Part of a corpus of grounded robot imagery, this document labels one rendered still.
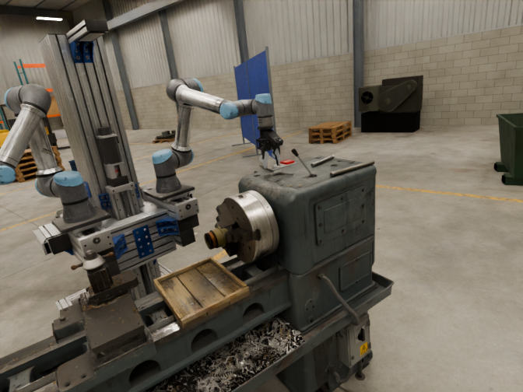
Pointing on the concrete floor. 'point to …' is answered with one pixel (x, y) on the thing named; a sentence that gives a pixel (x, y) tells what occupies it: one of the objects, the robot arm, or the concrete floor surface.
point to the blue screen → (257, 86)
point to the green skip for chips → (510, 148)
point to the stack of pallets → (28, 166)
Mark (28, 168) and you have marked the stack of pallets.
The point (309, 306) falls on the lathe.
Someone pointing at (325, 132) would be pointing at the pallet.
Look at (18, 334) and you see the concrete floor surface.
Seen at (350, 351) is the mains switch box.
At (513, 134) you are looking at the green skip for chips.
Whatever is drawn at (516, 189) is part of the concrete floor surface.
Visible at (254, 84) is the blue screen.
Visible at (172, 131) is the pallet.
